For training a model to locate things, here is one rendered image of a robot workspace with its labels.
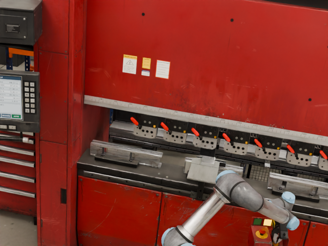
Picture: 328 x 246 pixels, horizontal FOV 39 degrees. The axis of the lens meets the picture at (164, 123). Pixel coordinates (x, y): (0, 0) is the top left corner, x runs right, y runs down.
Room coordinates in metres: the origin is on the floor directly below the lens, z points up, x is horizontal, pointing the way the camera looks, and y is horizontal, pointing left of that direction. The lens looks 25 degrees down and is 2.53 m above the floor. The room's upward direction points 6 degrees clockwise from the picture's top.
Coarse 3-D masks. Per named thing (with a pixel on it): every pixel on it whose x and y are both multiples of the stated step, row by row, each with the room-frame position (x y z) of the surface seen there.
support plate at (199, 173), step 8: (192, 160) 2.69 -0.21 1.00; (200, 160) 2.70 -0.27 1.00; (192, 168) 2.58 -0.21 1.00; (200, 168) 2.59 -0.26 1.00; (208, 168) 2.61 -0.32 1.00; (216, 168) 2.62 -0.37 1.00; (192, 176) 2.49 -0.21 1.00; (200, 176) 2.50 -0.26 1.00; (208, 176) 2.51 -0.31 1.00; (216, 176) 2.52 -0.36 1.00
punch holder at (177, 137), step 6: (168, 120) 2.73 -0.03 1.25; (174, 120) 2.73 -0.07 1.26; (168, 126) 2.73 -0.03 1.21; (174, 126) 2.73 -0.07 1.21; (180, 126) 2.72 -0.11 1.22; (186, 126) 2.72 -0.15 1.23; (168, 132) 2.73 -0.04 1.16; (174, 132) 2.72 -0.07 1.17; (180, 132) 2.72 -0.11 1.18; (186, 132) 2.72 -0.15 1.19; (168, 138) 2.73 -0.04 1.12; (174, 138) 2.72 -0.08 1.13; (180, 138) 2.72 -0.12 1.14
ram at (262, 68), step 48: (96, 0) 2.81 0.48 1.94; (144, 0) 2.77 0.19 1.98; (192, 0) 2.73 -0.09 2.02; (240, 0) 2.69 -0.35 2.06; (96, 48) 2.81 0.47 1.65; (144, 48) 2.76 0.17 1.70; (192, 48) 2.72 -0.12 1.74; (240, 48) 2.68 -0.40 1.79; (288, 48) 2.64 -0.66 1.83; (96, 96) 2.81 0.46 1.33; (144, 96) 2.76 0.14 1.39; (192, 96) 2.72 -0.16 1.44; (240, 96) 2.67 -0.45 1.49; (288, 96) 2.63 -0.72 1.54
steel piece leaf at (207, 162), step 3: (204, 159) 2.72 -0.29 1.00; (207, 159) 2.72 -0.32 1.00; (210, 159) 2.73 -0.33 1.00; (201, 162) 2.64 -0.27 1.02; (204, 162) 2.68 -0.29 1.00; (207, 162) 2.68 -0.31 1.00; (210, 162) 2.69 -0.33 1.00; (213, 162) 2.69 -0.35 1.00; (207, 165) 2.64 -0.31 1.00; (210, 165) 2.63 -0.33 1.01; (213, 165) 2.63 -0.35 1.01
